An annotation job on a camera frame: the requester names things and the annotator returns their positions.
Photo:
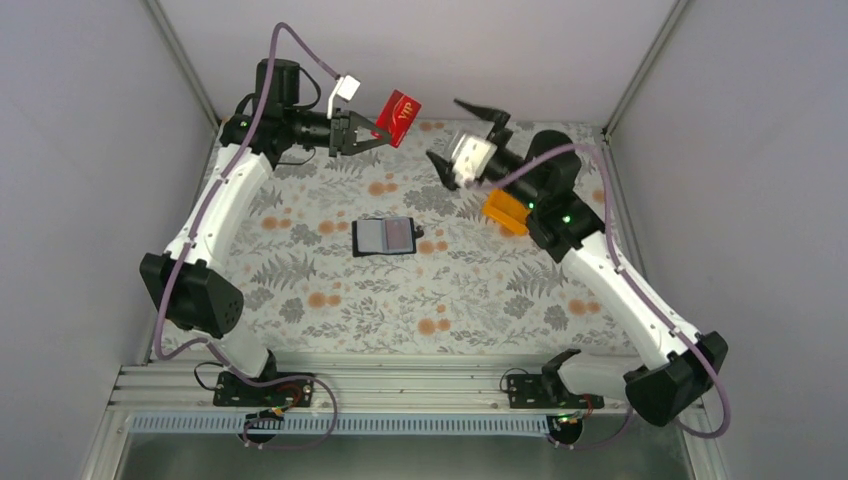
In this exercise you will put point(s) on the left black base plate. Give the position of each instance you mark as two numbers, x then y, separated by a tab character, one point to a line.
233	392

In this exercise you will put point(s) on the grey slotted cable duct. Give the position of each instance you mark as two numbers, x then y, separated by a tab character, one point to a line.
345	424

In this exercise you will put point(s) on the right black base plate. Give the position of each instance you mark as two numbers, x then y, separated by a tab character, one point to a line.
527	391

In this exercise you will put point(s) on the orange plastic bin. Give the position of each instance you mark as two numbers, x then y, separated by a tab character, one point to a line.
507	212

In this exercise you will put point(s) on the floral table mat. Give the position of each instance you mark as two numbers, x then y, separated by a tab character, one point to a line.
471	288

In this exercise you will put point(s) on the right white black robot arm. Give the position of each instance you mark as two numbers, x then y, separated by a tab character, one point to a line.
676	363

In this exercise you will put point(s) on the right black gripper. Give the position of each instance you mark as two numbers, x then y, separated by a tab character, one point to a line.
498	117

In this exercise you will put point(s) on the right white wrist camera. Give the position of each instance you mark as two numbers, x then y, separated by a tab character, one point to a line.
468	155

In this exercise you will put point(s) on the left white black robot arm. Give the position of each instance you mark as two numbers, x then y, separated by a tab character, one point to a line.
186	282

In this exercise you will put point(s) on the aluminium rail frame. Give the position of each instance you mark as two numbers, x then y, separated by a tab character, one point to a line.
361	383

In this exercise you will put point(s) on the black card holder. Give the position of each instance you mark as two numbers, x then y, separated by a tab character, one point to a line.
391	236

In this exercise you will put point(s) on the red VIP card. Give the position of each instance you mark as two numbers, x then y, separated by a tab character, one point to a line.
397	117

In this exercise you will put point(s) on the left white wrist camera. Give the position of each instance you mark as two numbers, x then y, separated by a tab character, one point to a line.
345	89

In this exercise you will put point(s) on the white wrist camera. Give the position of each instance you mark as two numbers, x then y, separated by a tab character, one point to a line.
345	89
468	155

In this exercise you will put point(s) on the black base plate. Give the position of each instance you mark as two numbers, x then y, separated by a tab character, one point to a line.
233	392
527	391

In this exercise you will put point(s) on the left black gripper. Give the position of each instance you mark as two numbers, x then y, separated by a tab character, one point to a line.
341	121

